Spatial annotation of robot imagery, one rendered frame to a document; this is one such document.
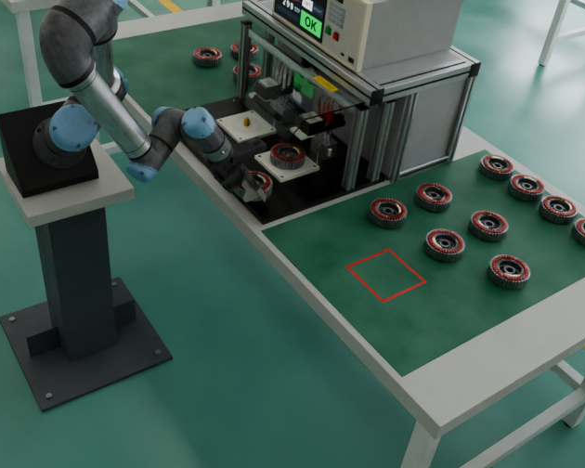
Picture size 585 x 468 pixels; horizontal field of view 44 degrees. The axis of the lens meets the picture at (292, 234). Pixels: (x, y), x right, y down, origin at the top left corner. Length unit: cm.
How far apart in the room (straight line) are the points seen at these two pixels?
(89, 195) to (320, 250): 70
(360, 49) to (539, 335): 91
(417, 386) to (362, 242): 51
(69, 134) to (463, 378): 118
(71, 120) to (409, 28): 99
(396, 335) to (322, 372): 90
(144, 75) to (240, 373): 116
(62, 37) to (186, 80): 117
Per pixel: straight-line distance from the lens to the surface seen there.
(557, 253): 224
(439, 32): 231
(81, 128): 201
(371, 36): 210
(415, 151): 234
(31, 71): 362
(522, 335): 194
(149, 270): 302
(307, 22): 227
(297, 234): 205
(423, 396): 172
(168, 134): 189
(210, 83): 276
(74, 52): 166
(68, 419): 256
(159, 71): 282
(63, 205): 215
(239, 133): 240
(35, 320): 285
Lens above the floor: 205
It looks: 40 degrees down
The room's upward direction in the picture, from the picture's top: 7 degrees clockwise
